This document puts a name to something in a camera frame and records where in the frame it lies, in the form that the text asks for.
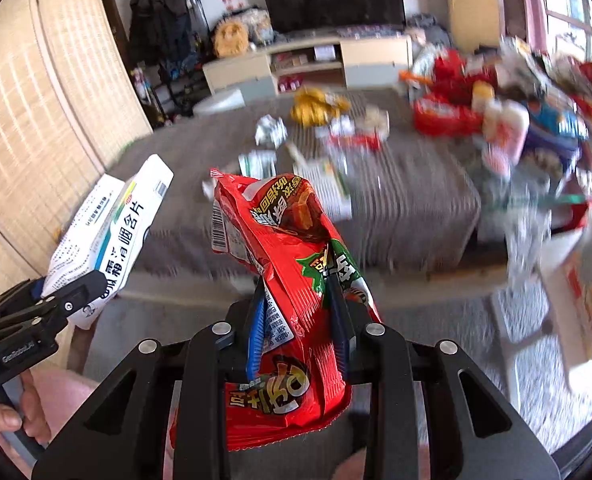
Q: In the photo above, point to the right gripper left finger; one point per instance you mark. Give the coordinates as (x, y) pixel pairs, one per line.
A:
(121, 431)

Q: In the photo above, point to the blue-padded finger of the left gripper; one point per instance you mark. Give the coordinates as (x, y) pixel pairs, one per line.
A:
(72, 297)

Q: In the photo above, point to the dark clothes on rack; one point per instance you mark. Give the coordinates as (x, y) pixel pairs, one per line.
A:
(161, 34)

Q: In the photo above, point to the white pink-label bottle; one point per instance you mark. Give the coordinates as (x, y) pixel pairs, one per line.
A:
(505, 126)

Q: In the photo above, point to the yellow paper bag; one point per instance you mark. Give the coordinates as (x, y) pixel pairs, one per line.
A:
(314, 107)

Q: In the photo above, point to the beige TV cabinet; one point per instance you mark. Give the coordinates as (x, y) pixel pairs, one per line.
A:
(324, 62)

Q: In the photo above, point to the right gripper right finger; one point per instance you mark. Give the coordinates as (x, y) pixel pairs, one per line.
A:
(428, 400)

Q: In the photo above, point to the white green rainbow box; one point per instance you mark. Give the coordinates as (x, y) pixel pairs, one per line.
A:
(330, 190)

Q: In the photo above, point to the white yellow-lid bottle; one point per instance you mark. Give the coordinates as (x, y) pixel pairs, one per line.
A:
(482, 95)

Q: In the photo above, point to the tall cardboard box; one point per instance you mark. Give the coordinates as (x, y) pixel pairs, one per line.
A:
(476, 23)

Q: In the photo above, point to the crumpled white paper ball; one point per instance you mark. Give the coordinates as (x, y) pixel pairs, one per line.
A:
(270, 131)

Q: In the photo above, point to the person's left hand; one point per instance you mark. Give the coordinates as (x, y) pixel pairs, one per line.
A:
(33, 419)

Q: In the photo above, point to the red snack bag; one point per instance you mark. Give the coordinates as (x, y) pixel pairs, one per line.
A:
(277, 228)

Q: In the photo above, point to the white medicine box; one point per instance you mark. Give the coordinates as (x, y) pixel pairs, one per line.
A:
(107, 234)

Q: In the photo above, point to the yellow plush toy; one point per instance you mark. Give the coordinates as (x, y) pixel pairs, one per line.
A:
(230, 39)

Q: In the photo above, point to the pink curtain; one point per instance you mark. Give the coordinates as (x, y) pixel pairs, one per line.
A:
(528, 21)

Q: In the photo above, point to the red packaged goods box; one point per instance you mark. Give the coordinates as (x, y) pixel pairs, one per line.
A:
(433, 116)

